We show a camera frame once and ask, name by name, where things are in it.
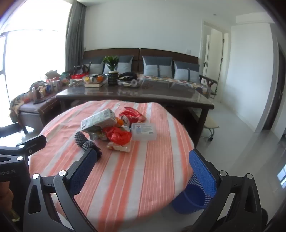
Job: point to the red box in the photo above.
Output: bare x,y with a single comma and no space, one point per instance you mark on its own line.
77,76

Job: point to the white door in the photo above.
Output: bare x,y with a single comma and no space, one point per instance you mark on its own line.
212,51

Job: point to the clear plastic box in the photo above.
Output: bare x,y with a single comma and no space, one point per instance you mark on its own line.
144,132

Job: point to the brown wooden sofa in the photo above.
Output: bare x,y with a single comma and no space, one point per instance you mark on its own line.
156,54

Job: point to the gold black wrapper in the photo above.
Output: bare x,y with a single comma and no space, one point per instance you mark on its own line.
97,136

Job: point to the tape roll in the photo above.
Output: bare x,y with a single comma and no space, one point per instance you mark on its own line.
134,82

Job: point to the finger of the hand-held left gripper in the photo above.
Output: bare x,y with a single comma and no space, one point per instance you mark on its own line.
12,130
33,142

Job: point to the thick book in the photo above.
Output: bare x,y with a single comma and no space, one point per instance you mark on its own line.
95,84

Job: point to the glass fruit bowl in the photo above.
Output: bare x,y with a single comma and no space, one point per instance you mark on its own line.
95,78

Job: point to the white stool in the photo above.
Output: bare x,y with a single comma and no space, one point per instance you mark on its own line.
211,126

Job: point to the group of small bottles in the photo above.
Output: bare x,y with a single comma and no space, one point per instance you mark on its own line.
47,87

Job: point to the brown side cabinet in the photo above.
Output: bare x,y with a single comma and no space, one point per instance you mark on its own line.
38,111

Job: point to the black ribbed vase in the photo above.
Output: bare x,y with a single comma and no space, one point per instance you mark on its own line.
113,78

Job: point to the black spiky brush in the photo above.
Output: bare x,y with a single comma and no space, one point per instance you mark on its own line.
86,142

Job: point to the grey white drink carton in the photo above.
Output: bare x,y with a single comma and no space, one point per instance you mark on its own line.
99,119

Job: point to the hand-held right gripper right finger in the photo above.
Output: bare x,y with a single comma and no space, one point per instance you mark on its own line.
203,171

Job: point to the blue plastic waste basket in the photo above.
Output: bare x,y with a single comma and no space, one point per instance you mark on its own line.
190,198

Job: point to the red snack bag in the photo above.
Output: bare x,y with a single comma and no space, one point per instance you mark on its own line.
134,115

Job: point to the patterned sofa blanket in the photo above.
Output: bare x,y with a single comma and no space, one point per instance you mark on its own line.
160,79

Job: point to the green potted plant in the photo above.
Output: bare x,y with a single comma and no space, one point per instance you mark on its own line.
111,61

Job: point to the red plastic bag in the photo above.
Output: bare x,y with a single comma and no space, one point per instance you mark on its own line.
117,135

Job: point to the grey curtain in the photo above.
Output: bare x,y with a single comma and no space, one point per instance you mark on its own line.
74,38

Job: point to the dark glass-top coffee table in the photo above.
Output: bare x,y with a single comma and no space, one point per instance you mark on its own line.
143,94

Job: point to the clear tray with clutter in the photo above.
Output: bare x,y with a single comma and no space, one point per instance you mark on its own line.
126,81

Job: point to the silver drink can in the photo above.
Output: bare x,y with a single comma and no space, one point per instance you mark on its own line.
126,120

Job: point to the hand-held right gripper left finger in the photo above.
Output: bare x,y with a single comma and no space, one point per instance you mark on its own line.
82,169

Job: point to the black bag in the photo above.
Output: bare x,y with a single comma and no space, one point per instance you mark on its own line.
80,69

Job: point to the grey blue cushion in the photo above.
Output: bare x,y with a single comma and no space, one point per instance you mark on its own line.
186,71
95,65
156,66
125,65

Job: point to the patterned floral cloth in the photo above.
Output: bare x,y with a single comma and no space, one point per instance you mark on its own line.
19,104

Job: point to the yellow bread packet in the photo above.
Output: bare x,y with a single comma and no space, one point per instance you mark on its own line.
118,147

